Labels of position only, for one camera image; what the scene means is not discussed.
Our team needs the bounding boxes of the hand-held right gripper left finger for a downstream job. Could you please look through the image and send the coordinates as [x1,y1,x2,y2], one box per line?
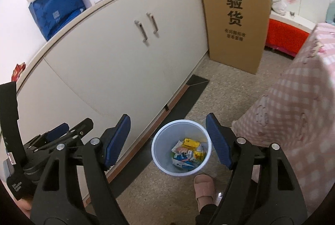
[30,114,131,225]

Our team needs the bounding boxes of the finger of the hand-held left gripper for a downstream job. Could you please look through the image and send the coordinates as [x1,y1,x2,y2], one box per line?
[23,122,70,150]
[34,118,95,153]

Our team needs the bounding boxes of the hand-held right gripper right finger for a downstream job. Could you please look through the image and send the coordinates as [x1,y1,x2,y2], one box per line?
[205,113,308,225]

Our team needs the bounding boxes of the pile of wrappers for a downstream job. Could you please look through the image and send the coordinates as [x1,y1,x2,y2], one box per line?
[171,137,207,169]

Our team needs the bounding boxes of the pale blue plastic bin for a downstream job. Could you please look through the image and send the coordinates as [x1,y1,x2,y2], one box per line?
[151,120,212,176]

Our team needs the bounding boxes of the red paper decoration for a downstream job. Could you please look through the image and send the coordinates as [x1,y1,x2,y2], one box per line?
[12,63,27,81]

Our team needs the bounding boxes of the pink slipper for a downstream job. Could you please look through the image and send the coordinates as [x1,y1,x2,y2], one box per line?
[194,174,216,206]

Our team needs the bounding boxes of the cream floor cabinet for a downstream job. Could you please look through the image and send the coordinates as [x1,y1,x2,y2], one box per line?
[14,0,210,202]

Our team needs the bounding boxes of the person's black trouser leg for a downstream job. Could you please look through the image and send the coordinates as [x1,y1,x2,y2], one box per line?
[195,203,218,225]

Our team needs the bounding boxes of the pink checked tablecloth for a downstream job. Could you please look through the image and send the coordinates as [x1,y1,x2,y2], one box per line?
[232,22,335,215]

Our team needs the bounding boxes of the tall cardboard box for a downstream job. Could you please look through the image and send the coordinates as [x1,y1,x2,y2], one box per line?
[196,0,270,75]

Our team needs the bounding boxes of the blue paper bag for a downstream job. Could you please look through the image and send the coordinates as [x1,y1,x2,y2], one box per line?
[28,0,86,41]

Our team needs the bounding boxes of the light green bed headboard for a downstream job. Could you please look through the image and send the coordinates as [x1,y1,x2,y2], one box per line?
[325,3,335,24]

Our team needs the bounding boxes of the metal cabinet handle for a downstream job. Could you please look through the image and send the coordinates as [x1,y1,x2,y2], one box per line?
[134,19,147,42]
[147,12,159,33]

